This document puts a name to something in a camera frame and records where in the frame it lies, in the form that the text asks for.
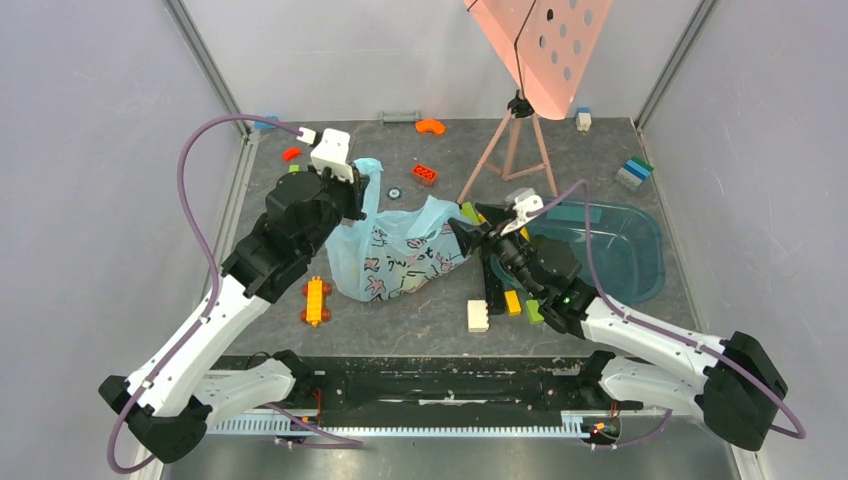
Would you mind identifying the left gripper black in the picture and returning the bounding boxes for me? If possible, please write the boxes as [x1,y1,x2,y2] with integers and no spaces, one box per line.
[301,161,371,258]

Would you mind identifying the light blue plastic bag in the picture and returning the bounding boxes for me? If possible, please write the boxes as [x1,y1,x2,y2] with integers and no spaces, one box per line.
[324,158,469,302]

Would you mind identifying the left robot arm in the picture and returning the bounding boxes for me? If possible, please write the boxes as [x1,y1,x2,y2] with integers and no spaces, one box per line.
[98,167,369,463]

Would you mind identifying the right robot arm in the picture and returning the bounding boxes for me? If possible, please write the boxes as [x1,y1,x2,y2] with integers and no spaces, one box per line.
[448,204,788,451]

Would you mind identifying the colourful brick pile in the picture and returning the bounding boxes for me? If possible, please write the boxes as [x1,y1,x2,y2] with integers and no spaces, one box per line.
[460,201,485,226]

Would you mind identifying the red curved toy piece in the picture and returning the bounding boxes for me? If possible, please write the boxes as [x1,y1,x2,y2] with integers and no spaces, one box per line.
[281,147,302,163]

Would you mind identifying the black toy brick strip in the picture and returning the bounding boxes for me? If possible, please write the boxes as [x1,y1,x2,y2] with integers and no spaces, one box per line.
[481,255,506,316]

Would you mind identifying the orange flat toy brick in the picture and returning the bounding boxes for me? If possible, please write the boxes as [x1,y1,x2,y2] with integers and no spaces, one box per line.
[411,164,438,187]

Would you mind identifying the yellow toy brick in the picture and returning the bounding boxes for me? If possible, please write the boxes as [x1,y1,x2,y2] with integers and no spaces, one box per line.
[504,290,522,316]

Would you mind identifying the orange yellow toy car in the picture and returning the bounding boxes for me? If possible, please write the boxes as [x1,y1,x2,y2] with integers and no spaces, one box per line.
[300,276,332,328]

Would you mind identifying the cream toy brick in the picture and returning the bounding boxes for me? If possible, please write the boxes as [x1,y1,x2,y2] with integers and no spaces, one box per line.
[466,300,489,333]

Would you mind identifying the blue toy brick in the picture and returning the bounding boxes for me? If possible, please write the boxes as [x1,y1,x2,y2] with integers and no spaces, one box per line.
[253,116,278,131]

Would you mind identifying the green toy brick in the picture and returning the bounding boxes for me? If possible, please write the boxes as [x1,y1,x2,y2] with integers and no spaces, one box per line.
[525,299,545,325]

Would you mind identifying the orange curved toy piece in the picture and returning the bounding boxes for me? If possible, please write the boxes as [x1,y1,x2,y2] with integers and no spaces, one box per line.
[415,119,447,136]

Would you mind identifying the grey toy bar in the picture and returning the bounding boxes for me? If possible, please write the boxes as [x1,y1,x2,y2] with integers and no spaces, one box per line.
[377,110,422,125]

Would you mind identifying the pink wooden tripod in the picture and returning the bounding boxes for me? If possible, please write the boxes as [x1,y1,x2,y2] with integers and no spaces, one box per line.
[456,88,559,204]

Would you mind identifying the white blue small brick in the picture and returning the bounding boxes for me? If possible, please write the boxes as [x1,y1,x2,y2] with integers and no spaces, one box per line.
[575,107,592,132]

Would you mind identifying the teal plastic bin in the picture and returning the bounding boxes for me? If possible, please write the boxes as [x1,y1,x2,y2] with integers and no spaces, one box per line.
[527,199,666,305]

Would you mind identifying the stacked grey blue green bricks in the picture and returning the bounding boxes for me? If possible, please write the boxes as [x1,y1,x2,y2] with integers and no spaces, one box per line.
[614,156,654,191]

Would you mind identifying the pink perforated board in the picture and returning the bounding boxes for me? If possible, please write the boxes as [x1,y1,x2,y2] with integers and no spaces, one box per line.
[463,0,613,120]

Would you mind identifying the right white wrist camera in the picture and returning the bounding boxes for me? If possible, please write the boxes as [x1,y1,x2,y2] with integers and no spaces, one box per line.
[501,188,544,236]

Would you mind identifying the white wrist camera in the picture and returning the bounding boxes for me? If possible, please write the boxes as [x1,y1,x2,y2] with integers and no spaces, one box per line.
[297,127,354,183]
[501,188,544,236]

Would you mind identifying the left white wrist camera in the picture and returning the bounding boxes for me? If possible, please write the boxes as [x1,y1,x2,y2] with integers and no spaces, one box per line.
[297,127,354,183]

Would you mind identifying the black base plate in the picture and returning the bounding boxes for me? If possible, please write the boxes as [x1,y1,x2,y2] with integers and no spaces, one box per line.
[239,354,644,428]

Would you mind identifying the white toothed rail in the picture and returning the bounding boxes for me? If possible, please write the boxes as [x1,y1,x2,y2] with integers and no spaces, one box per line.
[209,411,590,439]

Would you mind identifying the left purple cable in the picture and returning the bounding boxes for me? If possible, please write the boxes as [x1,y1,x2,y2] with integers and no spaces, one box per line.
[107,113,317,476]

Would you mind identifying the purple cable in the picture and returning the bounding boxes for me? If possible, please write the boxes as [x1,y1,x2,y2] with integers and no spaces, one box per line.
[537,178,807,450]
[107,113,317,476]

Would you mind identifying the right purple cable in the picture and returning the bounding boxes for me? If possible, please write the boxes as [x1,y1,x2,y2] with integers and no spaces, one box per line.
[537,178,807,450]

